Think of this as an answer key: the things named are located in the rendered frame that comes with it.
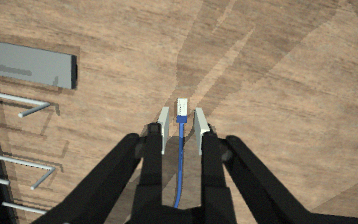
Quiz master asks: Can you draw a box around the white network cable plug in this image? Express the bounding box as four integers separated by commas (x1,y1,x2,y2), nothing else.
177,98,187,123

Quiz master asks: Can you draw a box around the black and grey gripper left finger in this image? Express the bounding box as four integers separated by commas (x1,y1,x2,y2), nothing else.
30,107,169,224

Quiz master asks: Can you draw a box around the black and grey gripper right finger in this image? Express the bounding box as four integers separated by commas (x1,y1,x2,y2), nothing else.
194,108,326,224

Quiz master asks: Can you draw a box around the blue patch cable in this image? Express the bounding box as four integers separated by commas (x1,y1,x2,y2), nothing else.
174,123,184,208

